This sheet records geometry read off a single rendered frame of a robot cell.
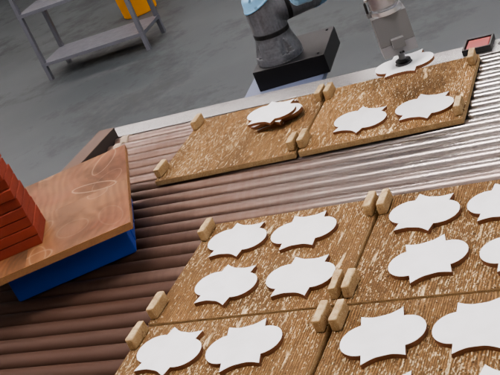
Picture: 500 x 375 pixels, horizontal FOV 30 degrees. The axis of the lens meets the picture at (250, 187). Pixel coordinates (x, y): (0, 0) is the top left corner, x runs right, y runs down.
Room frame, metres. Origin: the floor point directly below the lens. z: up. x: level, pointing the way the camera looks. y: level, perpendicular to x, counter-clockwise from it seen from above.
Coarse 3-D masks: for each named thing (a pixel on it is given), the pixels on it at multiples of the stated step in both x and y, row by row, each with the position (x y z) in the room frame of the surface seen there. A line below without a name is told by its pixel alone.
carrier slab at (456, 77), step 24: (432, 72) 2.20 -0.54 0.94; (456, 72) 2.14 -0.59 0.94; (336, 96) 2.32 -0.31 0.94; (360, 96) 2.25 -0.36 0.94; (384, 96) 2.19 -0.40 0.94; (408, 96) 2.12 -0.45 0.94; (432, 120) 1.94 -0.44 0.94; (456, 120) 1.89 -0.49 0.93; (312, 144) 2.09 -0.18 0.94; (336, 144) 2.04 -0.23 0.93; (360, 144) 2.01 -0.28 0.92
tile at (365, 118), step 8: (352, 112) 2.16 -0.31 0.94; (360, 112) 2.13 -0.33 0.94; (368, 112) 2.11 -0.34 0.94; (376, 112) 2.09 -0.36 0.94; (384, 112) 2.07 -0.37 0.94; (336, 120) 2.15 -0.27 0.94; (344, 120) 2.13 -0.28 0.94; (352, 120) 2.11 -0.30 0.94; (360, 120) 2.09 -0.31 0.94; (368, 120) 2.07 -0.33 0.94; (376, 120) 2.05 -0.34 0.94; (384, 120) 2.04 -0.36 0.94; (336, 128) 2.12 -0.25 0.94; (344, 128) 2.08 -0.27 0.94; (352, 128) 2.06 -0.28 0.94; (360, 128) 2.04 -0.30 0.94; (368, 128) 2.04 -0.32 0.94
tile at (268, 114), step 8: (272, 104) 2.38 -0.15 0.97; (280, 104) 2.35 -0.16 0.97; (288, 104) 2.33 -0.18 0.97; (256, 112) 2.37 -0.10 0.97; (264, 112) 2.34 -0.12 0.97; (272, 112) 2.32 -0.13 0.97; (280, 112) 2.30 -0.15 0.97; (288, 112) 2.27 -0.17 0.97; (248, 120) 2.35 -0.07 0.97; (256, 120) 2.32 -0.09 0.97; (264, 120) 2.29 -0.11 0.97; (272, 120) 2.27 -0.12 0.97
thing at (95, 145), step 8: (112, 128) 2.83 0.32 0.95; (96, 136) 2.81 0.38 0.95; (104, 136) 2.78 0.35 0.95; (112, 136) 2.81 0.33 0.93; (88, 144) 2.77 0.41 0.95; (96, 144) 2.74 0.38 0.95; (104, 144) 2.76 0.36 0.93; (112, 144) 2.79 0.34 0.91; (80, 152) 2.73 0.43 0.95; (88, 152) 2.70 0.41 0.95; (96, 152) 2.71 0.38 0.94; (104, 152) 2.74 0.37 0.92; (72, 160) 2.69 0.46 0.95; (80, 160) 2.66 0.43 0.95; (64, 168) 2.65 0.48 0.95
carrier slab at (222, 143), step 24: (312, 96) 2.40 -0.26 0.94; (216, 120) 2.54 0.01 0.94; (240, 120) 2.46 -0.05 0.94; (312, 120) 2.24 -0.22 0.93; (192, 144) 2.43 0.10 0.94; (216, 144) 2.36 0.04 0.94; (240, 144) 2.29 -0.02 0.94; (264, 144) 2.22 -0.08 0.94; (168, 168) 2.34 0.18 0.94; (192, 168) 2.27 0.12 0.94; (216, 168) 2.20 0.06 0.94; (240, 168) 2.17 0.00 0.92
